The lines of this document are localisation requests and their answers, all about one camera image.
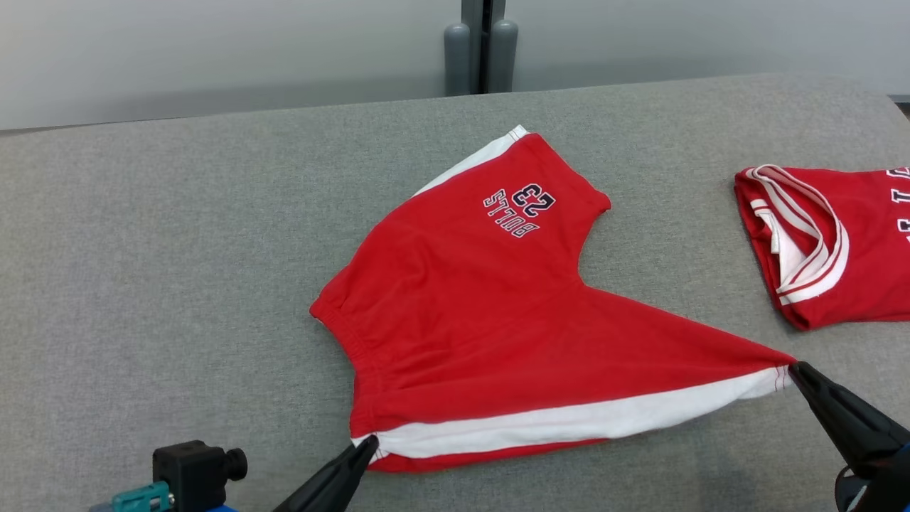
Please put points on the red white trimmed jersey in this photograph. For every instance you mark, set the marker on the red white trimmed jersey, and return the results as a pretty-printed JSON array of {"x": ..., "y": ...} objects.
[{"x": 867, "y": 249}]

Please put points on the red shorts with white stripe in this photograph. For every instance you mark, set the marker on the red shorts with white stripe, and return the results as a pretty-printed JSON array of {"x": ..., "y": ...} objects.
[{"x": 483, "y": 320}]

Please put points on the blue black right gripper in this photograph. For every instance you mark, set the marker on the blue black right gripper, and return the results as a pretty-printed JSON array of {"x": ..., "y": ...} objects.
[{"x": 889, "y": 491}]

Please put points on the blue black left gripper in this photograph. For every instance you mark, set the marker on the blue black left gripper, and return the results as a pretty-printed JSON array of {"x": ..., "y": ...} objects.
[{"x": 224, "y": 508}]

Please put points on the dark partition frame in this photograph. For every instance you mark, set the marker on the dark partition frame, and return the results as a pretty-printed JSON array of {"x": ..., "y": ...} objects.
[{"x": 483, "y": 43}]

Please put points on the grey rounded partition post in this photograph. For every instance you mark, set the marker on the grey rounded partition post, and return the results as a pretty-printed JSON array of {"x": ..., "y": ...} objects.
[
  {"x": 457, "y": 64},
  {"x": 502, "y": 60}
]

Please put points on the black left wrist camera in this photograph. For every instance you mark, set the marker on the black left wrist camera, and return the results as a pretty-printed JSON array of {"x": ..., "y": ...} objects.
[{"x": 192, "y": 473}]

